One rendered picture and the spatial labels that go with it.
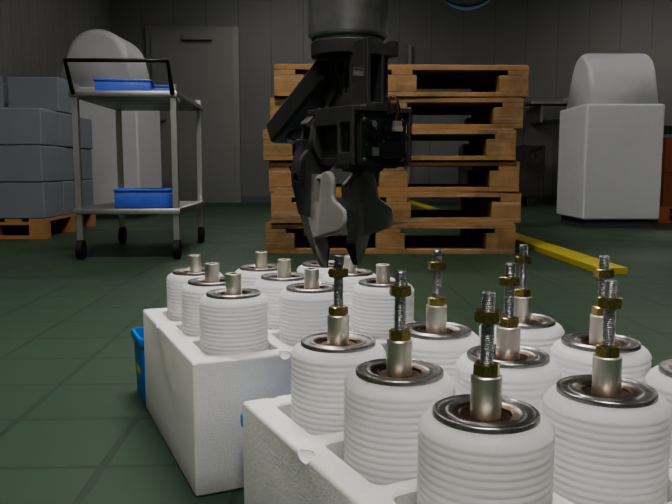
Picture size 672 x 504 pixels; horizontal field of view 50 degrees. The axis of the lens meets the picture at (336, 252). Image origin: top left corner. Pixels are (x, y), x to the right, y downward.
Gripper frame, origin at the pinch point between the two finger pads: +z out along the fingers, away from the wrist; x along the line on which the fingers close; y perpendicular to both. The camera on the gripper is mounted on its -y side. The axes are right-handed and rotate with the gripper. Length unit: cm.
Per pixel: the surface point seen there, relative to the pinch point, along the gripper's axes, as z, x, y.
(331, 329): 7.6, -1.2, 0.8
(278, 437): 16.7, -8.2, 2.0
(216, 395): 20.9, -1.1, -24.5
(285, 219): 17, 151, -245
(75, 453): 34, -12, -50
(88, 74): -88, 161, -569
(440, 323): 8.1, 11.1, 3.7
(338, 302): 4.9, -0.4, 0.9
